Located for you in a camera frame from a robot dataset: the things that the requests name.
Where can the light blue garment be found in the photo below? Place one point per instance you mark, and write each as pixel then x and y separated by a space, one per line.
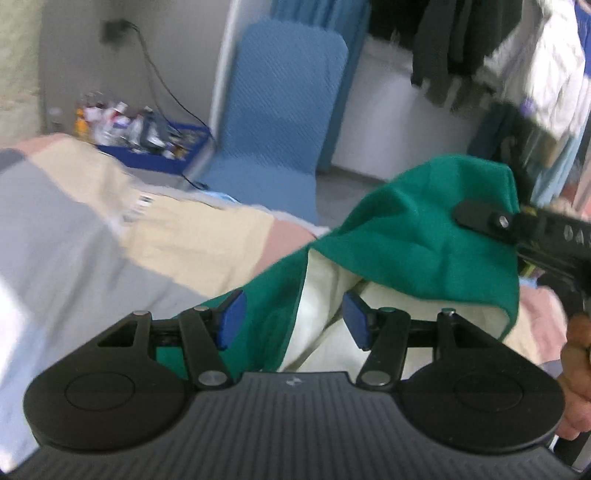
pixel 558 170

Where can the blue curtain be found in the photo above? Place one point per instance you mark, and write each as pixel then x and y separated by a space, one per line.
pixel 346 92

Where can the white puffer jacket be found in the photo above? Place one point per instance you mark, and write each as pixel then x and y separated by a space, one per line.
pixel 549 69

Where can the patchwork quilt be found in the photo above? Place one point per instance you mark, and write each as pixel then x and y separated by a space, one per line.
pixel 92 240

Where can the short black jacket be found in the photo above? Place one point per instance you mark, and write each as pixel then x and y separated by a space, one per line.
pixel 388 18

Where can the blue top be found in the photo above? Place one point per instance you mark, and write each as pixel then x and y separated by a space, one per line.
pixel 584 32

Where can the black power adapter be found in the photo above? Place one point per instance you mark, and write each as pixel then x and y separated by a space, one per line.
pixel 112 31

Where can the blue padded chair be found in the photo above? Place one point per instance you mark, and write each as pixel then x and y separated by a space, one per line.
pixel 281 115

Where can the green hoodie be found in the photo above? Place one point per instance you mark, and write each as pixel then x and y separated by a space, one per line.
pixel 415 221

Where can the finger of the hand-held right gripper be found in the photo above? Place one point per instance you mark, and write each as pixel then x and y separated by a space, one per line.
pixel 480 214

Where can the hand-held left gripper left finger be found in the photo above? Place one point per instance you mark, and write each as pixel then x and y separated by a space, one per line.
pixel 231 318

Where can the striped grey socks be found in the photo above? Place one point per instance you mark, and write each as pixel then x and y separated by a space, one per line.
pixel 438 90

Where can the person's right hand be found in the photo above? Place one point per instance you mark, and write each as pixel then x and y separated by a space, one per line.
pixel 577 369

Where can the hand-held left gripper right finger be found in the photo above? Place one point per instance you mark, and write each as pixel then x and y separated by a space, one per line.
pixel 355 321

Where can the blue plastic tray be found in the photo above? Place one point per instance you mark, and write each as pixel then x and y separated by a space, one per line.
pixel 152 161

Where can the beige quilted headboard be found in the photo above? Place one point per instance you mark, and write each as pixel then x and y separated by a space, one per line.
pixel 18 69

